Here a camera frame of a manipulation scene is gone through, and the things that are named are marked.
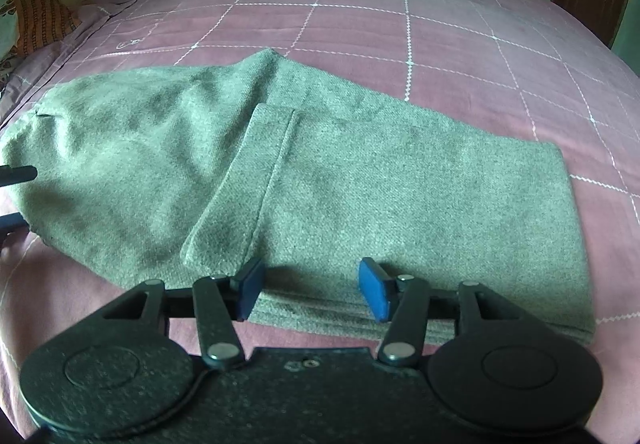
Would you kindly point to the pink checked bedsheet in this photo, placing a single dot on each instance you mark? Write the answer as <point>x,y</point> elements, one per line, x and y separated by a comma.
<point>522,68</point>

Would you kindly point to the orange patterned pillow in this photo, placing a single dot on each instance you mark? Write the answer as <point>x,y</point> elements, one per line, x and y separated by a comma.
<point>42,22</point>

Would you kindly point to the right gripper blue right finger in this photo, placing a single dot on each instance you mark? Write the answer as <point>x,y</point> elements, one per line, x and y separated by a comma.
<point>385,294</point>

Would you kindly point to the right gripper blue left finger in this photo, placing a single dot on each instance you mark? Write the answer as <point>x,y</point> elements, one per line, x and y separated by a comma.
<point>233,296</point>

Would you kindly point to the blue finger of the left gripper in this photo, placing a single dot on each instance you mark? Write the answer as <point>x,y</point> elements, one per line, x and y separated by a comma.
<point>11,176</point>
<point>9,223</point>

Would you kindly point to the grey-green pants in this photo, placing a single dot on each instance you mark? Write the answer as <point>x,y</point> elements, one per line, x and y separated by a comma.
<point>181,172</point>

